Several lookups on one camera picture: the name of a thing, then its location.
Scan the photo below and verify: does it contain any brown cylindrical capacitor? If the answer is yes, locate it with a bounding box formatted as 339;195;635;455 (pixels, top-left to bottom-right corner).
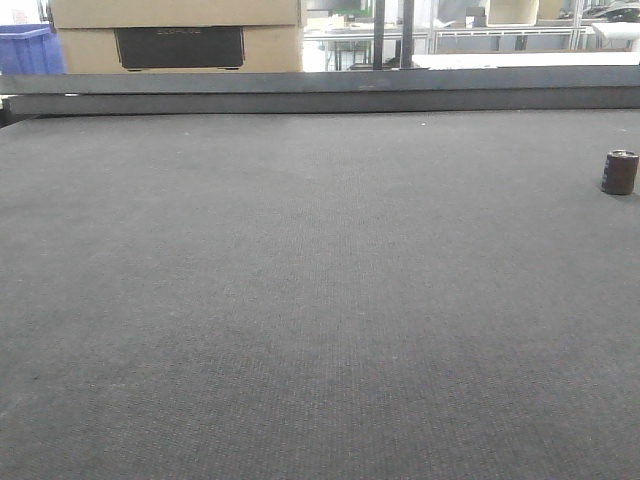
600;150;639;195

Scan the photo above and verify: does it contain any dark grey tray rail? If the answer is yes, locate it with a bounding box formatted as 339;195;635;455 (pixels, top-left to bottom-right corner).
1;65;639;116

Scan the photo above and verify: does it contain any large cardboard box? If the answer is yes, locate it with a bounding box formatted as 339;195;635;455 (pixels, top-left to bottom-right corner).
50;0;306;74

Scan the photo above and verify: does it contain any blue plastic crate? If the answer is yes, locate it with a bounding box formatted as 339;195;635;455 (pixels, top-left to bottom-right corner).
1;24;65;75

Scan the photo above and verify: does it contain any white table top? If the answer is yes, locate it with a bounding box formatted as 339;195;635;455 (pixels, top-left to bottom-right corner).
412;51;639;70

